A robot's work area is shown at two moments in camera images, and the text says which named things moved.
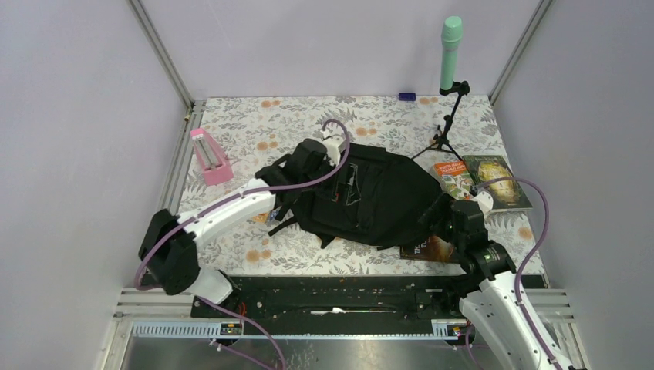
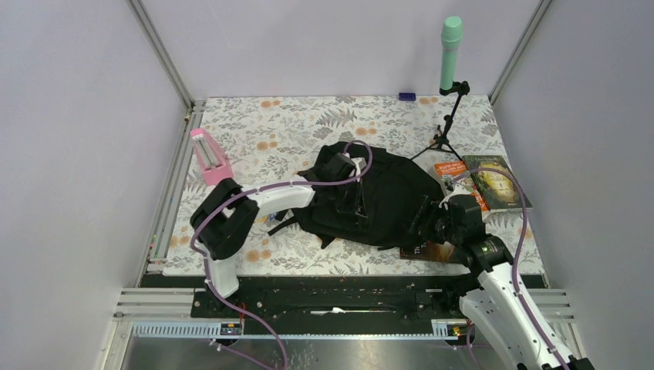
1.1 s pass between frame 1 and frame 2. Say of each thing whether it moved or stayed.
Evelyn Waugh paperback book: stayed
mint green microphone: stayed
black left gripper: moved
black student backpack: stayed
